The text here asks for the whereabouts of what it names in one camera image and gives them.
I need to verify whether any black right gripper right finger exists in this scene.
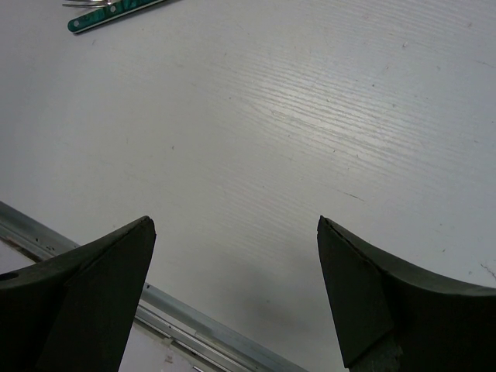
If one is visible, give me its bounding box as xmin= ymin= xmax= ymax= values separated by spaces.
xmin=317 ymin=217 xmax=495 ymax=371

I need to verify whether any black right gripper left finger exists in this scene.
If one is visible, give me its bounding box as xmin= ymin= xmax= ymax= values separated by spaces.
xmin=1 ymin=216 xmax=156 ymax=371

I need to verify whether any green handled fork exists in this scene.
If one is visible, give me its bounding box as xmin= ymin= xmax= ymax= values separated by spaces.
xmin=67 ymin=0 xmax=164 ymax=34

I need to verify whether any aluminium table frame rail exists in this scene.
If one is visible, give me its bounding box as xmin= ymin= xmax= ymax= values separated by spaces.
xmin=1 ymin=202 xmax=303 ymax=371

